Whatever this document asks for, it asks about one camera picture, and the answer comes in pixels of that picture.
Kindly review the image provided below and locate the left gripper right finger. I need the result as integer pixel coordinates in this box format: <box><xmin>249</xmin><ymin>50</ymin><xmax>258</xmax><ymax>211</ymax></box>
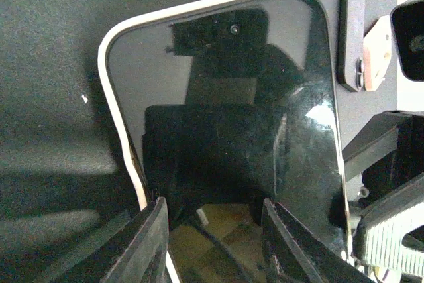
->
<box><xmin>262</xmin><ymin>198</ymin><xmax>372</xmax><ymax>282</ymax></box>

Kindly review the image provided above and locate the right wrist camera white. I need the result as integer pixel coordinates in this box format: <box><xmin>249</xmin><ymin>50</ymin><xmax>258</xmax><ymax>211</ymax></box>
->
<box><xmin>360</xmin><ymin>0</ymin><xmax>424</xmax><ymax>92</ymax></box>

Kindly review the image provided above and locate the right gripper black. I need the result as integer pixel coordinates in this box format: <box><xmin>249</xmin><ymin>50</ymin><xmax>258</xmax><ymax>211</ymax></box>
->
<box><xmin>343</xmin><ymin>111</ymin><xmax>423</xmax><ymax>277</ymax></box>

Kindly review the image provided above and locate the black phone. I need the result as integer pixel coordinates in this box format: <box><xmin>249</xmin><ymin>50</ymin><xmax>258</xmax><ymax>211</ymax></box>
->
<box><xmin>105</xmin><ymin>0</ymin><xmax>352</xmax><ymax>257</ymax></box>

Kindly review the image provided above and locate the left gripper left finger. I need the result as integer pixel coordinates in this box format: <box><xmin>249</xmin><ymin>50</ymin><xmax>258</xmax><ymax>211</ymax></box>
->
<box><xmin>49</xmin><ymin>196</ymin><xmax>170</xmax><ymax>283</ymax></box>

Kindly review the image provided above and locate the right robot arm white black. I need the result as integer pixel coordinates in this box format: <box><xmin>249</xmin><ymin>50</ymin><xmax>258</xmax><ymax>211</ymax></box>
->
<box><xmin>210</xmin><ymin>0</ymin><xmax>423</xmax><ymax>215</ymax></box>

